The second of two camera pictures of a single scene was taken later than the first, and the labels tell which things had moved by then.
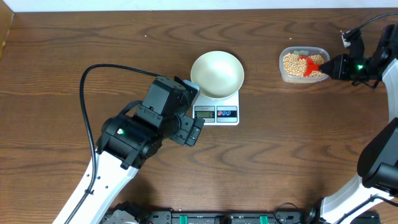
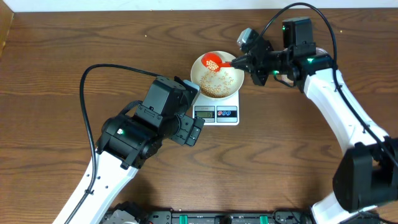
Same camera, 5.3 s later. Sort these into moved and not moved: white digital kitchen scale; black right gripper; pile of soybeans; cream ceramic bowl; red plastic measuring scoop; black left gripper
Moved: black right gripper; red plastic measuring scoop; pile of soybeans
Not moved: white digital kitchen scale; cream ceramic bowl; black left gripper
